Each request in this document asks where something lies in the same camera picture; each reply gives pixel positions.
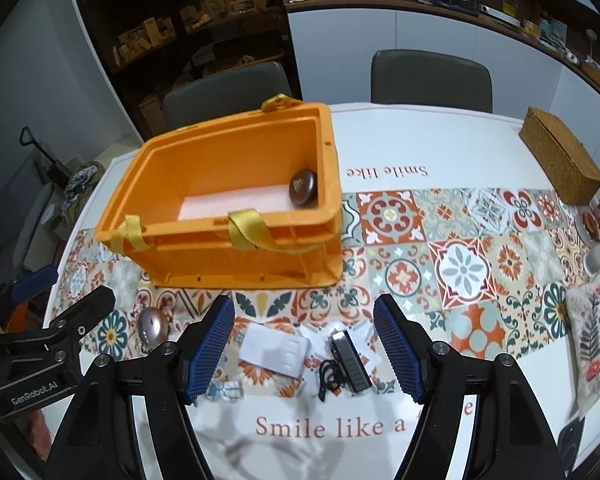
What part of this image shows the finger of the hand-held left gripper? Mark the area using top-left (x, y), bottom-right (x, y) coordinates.
top-left (47, 286), bottom-right (117, 342)
top-left (7, 266), bottom-right (60, 307)

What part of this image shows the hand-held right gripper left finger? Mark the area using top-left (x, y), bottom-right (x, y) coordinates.
top-left (45, 295), bottom-right (237, 480)

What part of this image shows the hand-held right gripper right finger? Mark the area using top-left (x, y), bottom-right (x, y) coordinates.
top-left (372, 294), bottom-right (566, 480)

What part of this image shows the orange plastic crate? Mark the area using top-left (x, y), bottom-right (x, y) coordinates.
top-left (94, 94), bottom-right (345, 290)

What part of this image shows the small clear plastic item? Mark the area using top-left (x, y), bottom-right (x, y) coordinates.
top-left (205, 379), bottom-right (244, 402)

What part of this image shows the black rectangular device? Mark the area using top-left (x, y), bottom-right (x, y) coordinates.
top-left (328, 331), bottom-right (372, 395)

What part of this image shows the gray sofa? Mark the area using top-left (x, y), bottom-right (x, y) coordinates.
top-left (0, 160), bottom-right (56, 261)

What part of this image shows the patterned cloth pile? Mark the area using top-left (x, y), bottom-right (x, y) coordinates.
top-left (62, 162), bottom-right (106, 221)

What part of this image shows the patterned tile table mat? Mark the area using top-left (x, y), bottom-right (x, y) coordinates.
top-left (45, 187), bottom-right (600, 401)

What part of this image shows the brown round object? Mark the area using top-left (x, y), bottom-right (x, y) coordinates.
top-left (289, 170), bottom-right (320, 207)

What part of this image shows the printed cushion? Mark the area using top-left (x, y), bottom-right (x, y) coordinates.
top-left (565, 282), bottom-right (600, 421)

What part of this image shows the white cup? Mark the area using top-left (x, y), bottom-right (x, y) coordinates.
top-left (584, 239), bottom-right (600, 275)

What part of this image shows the plate of snacks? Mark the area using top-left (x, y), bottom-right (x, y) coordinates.
top-left (577, 210), bottom-right (600, 243)

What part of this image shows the gray chair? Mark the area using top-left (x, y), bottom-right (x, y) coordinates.
top-left (370, 50), bottom-right (493, 113)
top-left (162, 61), bottom-right (293, 131)

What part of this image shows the wicker basket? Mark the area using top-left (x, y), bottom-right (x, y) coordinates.
top-left (518, 106), bottom-right (600, 206)

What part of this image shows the dark wooden shelf unit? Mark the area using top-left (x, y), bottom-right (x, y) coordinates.
top-left (67, 0), bottom-right (301, 141)

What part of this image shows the black cord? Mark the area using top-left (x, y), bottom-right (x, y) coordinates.
top-left (316, 360), bottom-right (346, 403)

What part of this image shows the black handled tool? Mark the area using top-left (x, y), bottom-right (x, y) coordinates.
top-left (19, 126), bottom-right (68, 186)

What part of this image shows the wooden wall shelf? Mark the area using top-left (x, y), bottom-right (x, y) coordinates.
top-left (275, 0), bottom-right (600, 103)

